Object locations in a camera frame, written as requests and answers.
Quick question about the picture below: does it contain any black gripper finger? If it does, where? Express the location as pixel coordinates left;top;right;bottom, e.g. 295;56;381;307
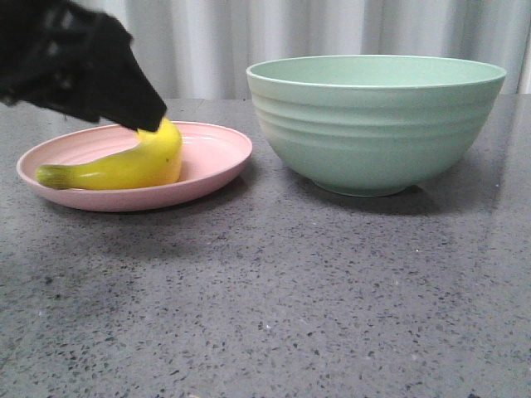
61;12;167;132

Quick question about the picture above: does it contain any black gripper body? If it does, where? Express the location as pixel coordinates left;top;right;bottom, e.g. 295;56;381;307
0;0;109;124

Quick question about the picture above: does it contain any yellow banana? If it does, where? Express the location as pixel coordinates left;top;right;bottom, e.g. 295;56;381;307
35;118;183;190

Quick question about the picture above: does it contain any pink plate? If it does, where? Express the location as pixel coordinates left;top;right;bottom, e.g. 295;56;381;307
17;121;252;211

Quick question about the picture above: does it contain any green ribbed bowl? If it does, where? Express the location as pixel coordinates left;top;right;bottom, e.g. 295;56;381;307
246;55;506;197

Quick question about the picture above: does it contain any white pleated curtain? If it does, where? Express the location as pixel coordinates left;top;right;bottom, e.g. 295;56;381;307
87;0;530;100

